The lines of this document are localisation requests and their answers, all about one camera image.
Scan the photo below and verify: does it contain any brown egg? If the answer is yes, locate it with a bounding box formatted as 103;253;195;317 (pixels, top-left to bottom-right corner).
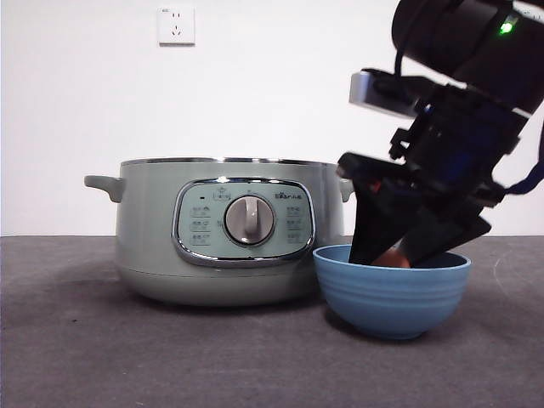
376;249;412;269

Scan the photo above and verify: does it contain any dark blue sleeved cable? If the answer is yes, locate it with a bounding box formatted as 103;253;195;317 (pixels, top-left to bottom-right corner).
492;122;544;196

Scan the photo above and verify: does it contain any pale green electric steamer pot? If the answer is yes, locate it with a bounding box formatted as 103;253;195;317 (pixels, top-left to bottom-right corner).
83;156;356;308

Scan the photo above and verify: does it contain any white wall socket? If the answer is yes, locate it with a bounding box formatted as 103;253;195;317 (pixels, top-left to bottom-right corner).
157;6;196;47

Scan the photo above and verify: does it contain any blue ribbed bowl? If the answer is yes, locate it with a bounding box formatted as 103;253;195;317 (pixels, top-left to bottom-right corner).
313;244;472;341

